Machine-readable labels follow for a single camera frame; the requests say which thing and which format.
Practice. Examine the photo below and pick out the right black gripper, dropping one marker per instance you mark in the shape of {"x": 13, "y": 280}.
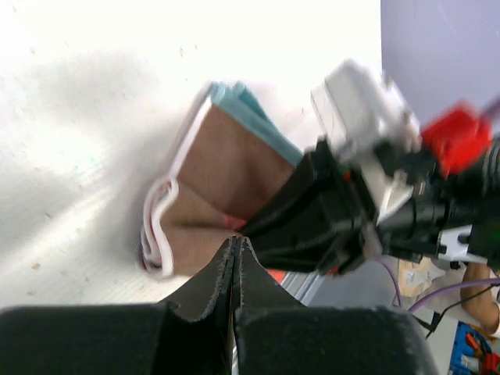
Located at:
{"x": 325, "y": 218}

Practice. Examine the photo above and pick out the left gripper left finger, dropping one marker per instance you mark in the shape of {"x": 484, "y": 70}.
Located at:
{"x": 187, "y": 332}

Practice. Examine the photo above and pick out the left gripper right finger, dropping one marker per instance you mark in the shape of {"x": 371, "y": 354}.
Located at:
{"x": 277, "y": 334}

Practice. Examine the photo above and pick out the brown orange towel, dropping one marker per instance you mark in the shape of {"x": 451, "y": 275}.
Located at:
{"x": 227, "y": 161}

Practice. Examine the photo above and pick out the person forearm in background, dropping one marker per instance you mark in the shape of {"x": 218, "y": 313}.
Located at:
{"x": 478, "y": 301}

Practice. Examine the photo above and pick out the blue box in background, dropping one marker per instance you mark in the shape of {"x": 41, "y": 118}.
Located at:
{"x": 472, "y": 353}

